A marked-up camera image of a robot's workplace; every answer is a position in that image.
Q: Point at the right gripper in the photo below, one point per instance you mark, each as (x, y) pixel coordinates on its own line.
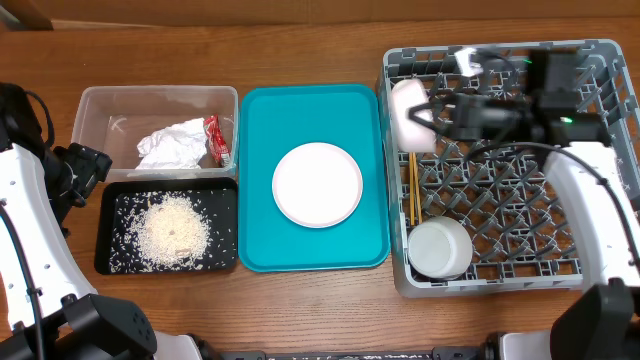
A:
(469, 104)

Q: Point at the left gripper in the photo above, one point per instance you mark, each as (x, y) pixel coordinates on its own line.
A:
(91, 165)

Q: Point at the pink bowl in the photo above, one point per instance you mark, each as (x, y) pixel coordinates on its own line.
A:
(411, 136)

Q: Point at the wooden chopstick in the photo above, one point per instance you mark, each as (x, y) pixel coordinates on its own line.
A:
(416, 188)
(412, 192)

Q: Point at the white rice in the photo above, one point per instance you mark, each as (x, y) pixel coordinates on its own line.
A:
(173, 231)

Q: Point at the white napkin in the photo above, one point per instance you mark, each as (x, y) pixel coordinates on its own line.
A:
(179, 146)

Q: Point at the grey bowl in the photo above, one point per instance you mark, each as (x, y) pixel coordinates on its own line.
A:
(440, 248)

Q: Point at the white plate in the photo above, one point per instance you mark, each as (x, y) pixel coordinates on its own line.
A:
(317, 185)

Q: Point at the red sauce packet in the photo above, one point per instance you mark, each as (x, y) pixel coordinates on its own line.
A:
(219, 131)

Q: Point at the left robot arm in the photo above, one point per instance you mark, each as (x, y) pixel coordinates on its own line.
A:
(53, 310)

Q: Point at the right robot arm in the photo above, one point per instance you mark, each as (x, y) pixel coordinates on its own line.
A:
(575, 153)

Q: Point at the grey dishwasher rack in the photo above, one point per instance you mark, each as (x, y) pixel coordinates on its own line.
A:
(520, 237)

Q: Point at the clear plastic bin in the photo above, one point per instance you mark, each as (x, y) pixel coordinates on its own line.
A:
(114, 119)

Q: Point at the black tray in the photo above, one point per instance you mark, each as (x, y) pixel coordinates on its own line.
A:
(115, 189)

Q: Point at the teal serving tray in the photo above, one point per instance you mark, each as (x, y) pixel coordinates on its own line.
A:
(274, 121)

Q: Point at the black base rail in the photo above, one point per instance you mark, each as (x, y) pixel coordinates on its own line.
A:
(484, 352)

